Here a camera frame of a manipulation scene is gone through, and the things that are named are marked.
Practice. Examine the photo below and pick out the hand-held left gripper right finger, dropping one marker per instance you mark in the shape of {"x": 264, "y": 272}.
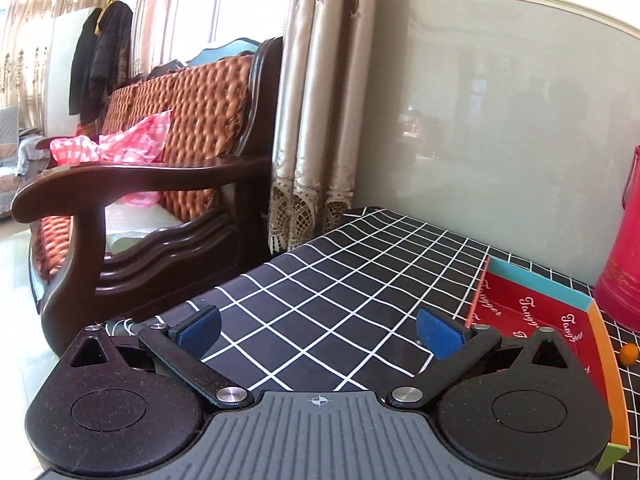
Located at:
{"x": 442, "y": 335}

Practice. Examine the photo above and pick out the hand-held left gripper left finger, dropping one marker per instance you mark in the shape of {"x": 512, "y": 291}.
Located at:
{"x": 197, "y": 332}

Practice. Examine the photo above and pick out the red paper tray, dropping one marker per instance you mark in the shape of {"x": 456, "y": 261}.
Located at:
{"x": 550, "y": 320}

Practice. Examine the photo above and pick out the small orange fruit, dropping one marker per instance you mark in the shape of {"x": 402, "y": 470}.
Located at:
{"x": 630, "y": 355}

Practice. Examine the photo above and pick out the black checkered tablecloth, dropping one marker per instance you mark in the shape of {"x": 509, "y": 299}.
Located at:
{"x": 350, "y": 285}

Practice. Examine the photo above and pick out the white cushion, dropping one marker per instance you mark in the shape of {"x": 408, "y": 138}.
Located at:
{"x": 137, "y": 222}

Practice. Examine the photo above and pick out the dark wooden sofa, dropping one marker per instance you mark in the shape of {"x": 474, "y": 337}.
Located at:
{"x": 165, "y": 200}

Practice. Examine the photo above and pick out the red thermos flask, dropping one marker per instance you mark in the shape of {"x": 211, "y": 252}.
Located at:
{"x": 622, "y": 260}

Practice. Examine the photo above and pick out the pink checkered cloth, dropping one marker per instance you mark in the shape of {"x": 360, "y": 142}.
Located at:
{"x": 120, "y": 142}

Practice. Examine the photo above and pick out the orange woven sofa cushion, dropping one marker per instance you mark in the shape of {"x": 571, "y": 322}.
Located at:
{"x": 200, "y": 125}

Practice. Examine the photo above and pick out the beige lace curtain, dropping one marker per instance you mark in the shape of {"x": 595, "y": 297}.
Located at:
{"x": 315, "y": 100}

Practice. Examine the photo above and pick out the grey covered sofa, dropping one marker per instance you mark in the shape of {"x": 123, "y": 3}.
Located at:
{"x": 15, "y": 145}

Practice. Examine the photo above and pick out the black coat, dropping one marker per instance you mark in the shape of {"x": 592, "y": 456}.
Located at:
{"x": 97, "y": 62}

